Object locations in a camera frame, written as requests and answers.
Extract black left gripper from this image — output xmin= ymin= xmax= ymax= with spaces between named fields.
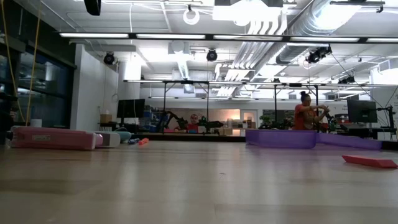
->
xmin=83 ymin=0 xmax=102 ymax=16

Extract teal calculator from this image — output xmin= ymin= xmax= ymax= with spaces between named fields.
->
xmin=114 ymin=130 xmax=132 ymax=143

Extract pink and white stapler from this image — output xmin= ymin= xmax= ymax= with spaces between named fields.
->
xmin=10 ymin=126 xmax=121 ymax=151

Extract purple plastic pencil case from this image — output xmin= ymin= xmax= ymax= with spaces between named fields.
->
xmin=245 ymin=129 xmax=383 ymax=151

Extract pink wedge eraser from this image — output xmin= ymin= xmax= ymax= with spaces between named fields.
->
xmin=341 ymin=154 xmax=398 ymax=169

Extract long linear ceiling light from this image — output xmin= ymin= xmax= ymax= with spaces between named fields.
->
xmin=58 ymin=32 xmax=398 ymax=44

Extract black computer monitor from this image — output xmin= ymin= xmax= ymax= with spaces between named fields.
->
xmin=346 ymin=98 xmax=378 ymax=124
xmin=116 ymin=98 xmax=146 ymax=119

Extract person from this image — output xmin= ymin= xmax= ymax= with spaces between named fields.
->
xmin=185 ymin=113 xmax=200 ymax=134
xmin=293 ymin=90 xmax=331 ymax=131

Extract small background plant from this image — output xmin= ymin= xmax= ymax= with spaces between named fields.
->
xmin=259 ymin=114 xmax=272 ymax=129

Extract black ceiling spotlight cluster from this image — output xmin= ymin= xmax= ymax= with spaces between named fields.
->
xmin=305 ymin=45 xmax=333 ymax=65

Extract yellow extension cable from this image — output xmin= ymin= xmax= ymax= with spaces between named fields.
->
xmin=0 ymin=0 xmax=43 ymax=126

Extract white hanging ring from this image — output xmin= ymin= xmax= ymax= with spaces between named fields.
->
xmin=183 ymin=8 xmax=201 ymax=26

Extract black background workstation frame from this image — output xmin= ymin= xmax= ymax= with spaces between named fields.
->
xmin=124 ymin=79 xmax=321 ymax=134

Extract black metal table frame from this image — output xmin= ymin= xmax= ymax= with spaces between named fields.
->
xmin=130 ymin=133 xmax=398 ymax=151

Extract silver ventilation duct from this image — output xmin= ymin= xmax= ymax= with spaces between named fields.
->
xmin=275 ymin=0 xmax=361 ymax=65

